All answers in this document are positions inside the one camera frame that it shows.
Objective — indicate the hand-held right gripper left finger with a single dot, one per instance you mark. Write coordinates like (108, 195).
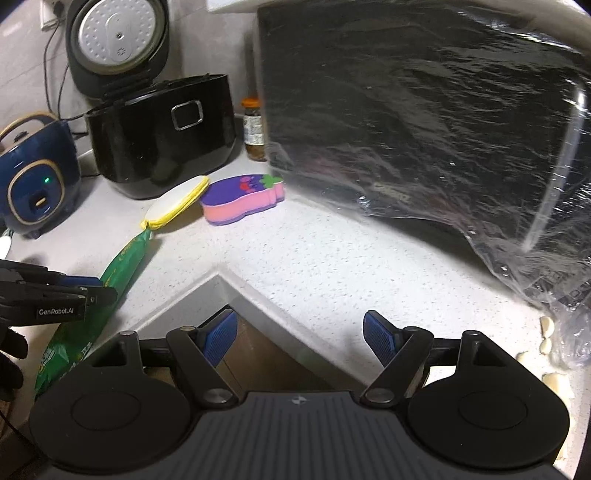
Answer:
(219, 337)

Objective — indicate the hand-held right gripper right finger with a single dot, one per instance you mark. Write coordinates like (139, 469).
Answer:
(381, 339)

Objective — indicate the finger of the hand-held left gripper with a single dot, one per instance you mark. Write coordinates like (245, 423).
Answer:
(83, 281)
(99, 295)

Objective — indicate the green snack packet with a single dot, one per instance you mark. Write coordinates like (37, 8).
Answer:
(115, 277)

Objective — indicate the yellow and white scouring pad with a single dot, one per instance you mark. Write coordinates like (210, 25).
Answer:
(175, 203)

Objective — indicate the purple and pink sponge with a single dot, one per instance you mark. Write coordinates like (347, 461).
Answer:
(240, 203)

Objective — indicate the person's left hand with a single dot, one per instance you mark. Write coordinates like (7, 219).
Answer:
(11, 355)

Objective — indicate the blue rice cooker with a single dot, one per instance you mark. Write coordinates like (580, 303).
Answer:
(37, 184)

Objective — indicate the black rice cooker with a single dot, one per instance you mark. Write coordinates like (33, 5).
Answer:
(152, 138)

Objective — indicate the pile of garlic cloves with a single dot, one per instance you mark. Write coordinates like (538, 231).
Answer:
(547, 330)

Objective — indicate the clear plastic bag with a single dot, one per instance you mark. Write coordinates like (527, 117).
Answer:
(572, 341)

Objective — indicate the glass jar with orange lid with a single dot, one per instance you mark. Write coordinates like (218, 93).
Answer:
(253, 129)

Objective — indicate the black film-wrapped microwave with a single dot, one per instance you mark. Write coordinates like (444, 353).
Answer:
(415, 115)

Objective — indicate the white wall socket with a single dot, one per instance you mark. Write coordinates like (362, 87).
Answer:
(48, 14)

